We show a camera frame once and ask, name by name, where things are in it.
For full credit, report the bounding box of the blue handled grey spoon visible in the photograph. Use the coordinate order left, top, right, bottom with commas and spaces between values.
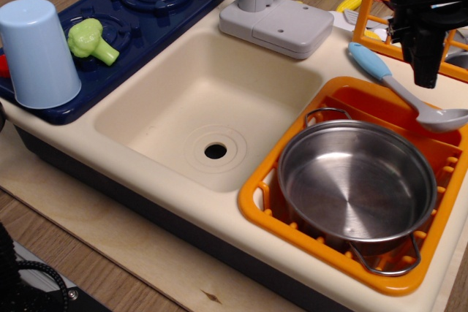
347, 42, 467, 133

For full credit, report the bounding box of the navy blue toy stove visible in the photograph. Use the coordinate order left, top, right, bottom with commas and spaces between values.
0, 0, 230, 126

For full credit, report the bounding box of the orange dish rack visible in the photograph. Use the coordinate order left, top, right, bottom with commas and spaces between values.
353, 0, 467, 82

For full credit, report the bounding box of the light blue plastic cup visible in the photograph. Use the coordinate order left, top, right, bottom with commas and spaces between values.
1, 0, 81, 110

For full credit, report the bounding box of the black coiled cable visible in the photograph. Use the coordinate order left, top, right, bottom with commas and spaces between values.
14, 259, 70, 312

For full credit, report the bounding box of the cream toy sink unit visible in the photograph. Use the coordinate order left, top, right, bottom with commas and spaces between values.
4, 10, 467, 311

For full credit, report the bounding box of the red toy piece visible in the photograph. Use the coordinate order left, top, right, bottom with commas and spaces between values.
0, 54, 10, 78

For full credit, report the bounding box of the yellow toy corn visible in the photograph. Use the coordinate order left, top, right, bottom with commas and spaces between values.
336, 0, 363, 12

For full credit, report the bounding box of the stainless steel pan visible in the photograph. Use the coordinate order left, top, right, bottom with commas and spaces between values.
277, 107, 437, 269

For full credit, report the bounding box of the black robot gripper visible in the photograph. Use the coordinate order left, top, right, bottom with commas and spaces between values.
389, 0, 467, 88

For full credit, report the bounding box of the green toy broccoli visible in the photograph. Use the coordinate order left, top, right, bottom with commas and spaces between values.
67, 18, 119, 66

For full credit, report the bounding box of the grey toy faucet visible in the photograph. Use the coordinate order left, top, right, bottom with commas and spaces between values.
219, 0, 334, 59

